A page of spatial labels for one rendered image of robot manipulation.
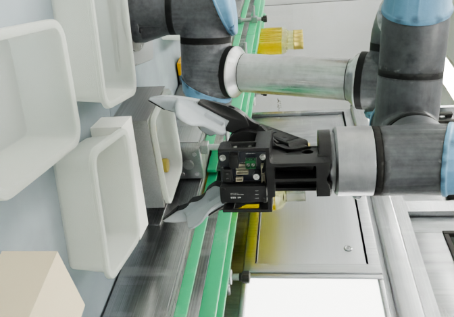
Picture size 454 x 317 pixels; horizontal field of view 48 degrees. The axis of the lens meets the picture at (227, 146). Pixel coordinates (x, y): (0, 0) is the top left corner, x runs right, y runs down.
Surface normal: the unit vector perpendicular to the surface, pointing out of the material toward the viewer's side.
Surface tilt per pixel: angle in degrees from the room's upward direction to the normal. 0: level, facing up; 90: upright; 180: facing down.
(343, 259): 90
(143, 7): 73
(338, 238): 90
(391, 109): 130
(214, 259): 90
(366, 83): 109
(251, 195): 90
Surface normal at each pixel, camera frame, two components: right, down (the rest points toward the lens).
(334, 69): -0.36, -0.36
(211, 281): -0.10, -0.86
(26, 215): 0.99, -0.03
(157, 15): 0.18, 0.46
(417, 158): -0.15, -0.09
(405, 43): -0.53, 0.26
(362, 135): -0.12, -0.68
